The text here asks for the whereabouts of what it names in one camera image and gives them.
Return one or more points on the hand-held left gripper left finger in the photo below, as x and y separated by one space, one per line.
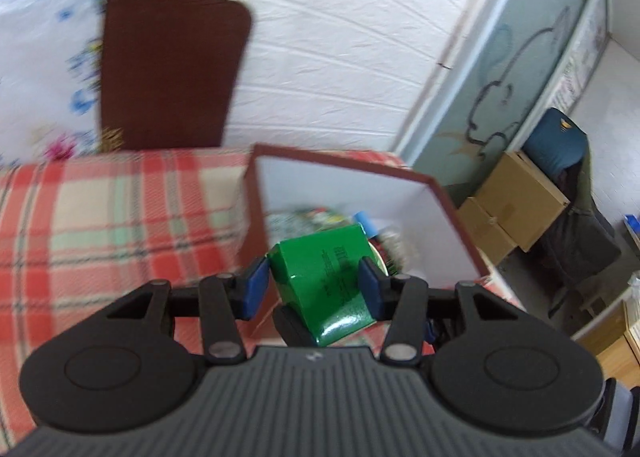
252 289

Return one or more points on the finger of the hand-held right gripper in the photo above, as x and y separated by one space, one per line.
295 329
429 333

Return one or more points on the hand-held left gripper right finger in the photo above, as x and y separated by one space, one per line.
372 289

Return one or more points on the green carton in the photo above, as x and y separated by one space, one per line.
320 277

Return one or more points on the red cardboard box white inside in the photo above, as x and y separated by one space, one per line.
350 187

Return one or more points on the round cream-rimmed item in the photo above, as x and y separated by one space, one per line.
387 257

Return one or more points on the small blue item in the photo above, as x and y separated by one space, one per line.
365 221

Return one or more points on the printed green white packets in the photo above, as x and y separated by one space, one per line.
305 222

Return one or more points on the small cardboard box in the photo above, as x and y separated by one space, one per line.
487 232

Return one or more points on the red plaid blanket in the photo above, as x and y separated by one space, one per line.
100 237

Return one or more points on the large cardboard box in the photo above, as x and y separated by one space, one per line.
525 202

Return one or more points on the dark green jacket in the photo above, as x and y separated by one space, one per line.
585 242

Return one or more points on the light wooden cabinet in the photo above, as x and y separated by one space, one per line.
610 342

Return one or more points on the blue white item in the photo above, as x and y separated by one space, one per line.
633 227

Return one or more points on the brown board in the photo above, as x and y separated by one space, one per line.
170 72

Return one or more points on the frosted glass door with cartoon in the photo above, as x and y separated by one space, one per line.
505 67

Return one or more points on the white floral cloth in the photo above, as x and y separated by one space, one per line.
45 67

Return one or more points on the upright printed mattress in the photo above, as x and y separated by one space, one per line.
582 52

